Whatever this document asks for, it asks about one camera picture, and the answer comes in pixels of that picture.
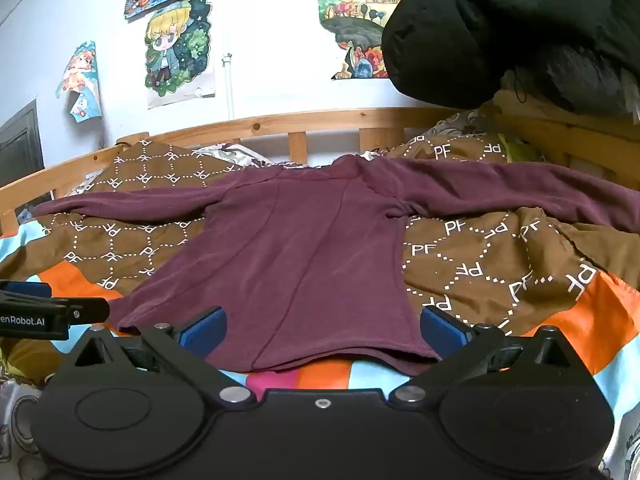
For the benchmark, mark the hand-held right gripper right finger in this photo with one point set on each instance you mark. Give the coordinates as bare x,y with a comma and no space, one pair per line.
442,331

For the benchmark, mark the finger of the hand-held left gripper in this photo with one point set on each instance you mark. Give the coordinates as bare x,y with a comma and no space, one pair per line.
85,309

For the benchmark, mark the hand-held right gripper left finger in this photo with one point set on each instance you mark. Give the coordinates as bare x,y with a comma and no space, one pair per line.
202,332

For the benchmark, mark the maroon long-sleeved sweater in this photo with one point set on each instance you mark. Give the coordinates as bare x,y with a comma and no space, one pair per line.
310,250

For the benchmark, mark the brown printed patchwork blanket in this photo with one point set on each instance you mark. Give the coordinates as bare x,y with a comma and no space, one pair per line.
475,265

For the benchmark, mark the dark framed door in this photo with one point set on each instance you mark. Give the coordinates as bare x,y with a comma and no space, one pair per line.
19,147

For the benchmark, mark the yellow-green cloth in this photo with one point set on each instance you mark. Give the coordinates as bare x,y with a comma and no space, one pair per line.
522,150

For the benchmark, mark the black padded jacket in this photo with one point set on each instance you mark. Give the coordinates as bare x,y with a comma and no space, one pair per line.
490,25

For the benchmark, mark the small peeling cartoon wall poster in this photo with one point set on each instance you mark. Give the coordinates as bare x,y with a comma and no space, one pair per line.
80,80

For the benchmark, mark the wooden bed frame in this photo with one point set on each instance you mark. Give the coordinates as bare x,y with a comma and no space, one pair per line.
310,122

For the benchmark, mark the white wall pipe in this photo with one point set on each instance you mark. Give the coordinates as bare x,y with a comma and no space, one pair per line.
229,85

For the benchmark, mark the blond cartoon figure wall poster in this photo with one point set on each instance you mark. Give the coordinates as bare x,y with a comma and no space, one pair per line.
177,50

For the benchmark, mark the landscape cartoon wall poster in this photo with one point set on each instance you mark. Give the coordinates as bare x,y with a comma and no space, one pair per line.
355,20

